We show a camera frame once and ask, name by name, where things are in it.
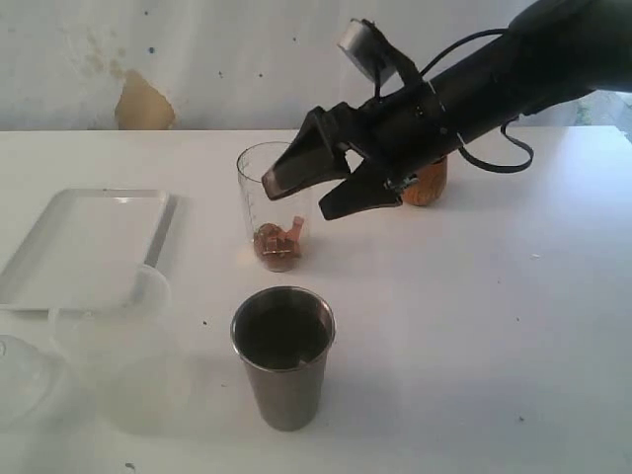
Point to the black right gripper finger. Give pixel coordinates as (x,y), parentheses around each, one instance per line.
(308,161)
(363,190)

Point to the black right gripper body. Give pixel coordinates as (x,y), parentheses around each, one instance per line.
(397,134)

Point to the wooden cup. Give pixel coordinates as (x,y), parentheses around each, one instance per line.
(431,182)

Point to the stainless steel cup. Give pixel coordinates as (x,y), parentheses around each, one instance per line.
(283,335)

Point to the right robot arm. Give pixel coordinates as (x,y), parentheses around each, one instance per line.
(551,53)

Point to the clear plastic shaker cup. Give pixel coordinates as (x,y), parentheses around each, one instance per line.
(251,165)

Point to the white rectangular tray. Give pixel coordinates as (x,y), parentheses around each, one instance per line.
(84,237)

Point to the translucent plastic container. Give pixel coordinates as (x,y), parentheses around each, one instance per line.
(113,335)

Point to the clear plastic lid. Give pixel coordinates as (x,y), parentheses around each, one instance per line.
(28,378)

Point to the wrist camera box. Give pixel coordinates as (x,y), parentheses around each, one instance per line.
(362,47)

